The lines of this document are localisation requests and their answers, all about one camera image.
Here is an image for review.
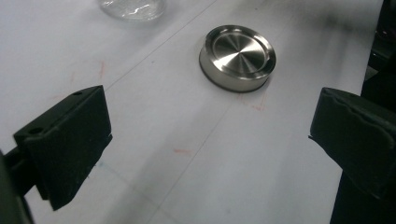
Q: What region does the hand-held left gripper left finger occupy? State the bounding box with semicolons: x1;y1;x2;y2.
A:
12;85;114;212

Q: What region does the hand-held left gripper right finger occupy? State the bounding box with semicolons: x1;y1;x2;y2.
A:
308;87;396;201

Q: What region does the clear glass jar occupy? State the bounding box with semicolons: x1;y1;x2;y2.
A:
98;0;167;22

